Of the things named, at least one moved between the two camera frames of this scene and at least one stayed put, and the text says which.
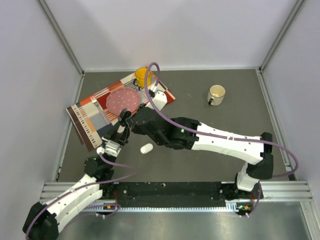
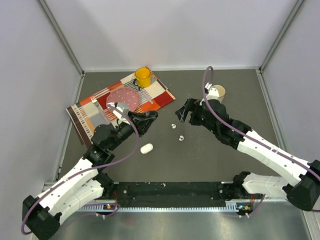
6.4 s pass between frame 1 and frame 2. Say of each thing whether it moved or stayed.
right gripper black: moved
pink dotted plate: stayed
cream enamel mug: stayed
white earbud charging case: stayed
